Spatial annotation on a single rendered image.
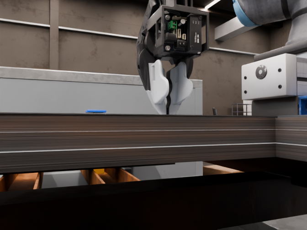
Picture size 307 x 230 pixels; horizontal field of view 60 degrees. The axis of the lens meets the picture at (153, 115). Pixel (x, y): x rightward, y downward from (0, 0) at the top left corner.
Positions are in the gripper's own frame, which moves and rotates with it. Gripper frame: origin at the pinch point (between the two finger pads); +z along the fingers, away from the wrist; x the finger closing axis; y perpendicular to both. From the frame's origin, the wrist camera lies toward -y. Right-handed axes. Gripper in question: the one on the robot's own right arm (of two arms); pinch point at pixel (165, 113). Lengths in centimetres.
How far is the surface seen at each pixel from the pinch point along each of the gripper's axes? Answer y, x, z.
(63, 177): -57, -13, 20
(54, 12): -993, -15, -401
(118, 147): 19.8, -12.1, 3.1
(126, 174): -24.5, 0.4, 14.0
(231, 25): -925, 716, -426
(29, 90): -71, -25, -11
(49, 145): 19.8, -16.7, 2.8
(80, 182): -57, -7, 22
